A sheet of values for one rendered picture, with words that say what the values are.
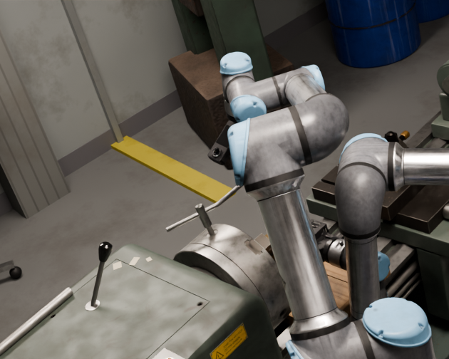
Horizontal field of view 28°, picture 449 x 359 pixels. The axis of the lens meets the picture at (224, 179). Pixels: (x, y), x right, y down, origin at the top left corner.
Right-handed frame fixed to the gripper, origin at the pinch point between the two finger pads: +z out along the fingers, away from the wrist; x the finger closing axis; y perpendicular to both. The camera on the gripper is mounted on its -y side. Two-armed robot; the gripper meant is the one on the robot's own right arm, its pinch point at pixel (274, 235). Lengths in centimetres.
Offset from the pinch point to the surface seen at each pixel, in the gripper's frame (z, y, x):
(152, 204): 197, 84, -109
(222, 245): -6.5, -22.1, 15.2
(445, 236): -30.3, 34.9, -15.4
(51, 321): 11, -64, 17
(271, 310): -19.2, -23.0, -0.7
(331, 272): -6.7, 11.0, -19.6
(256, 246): -11.7, -16.1, 12.4
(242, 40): 160, 144, -36
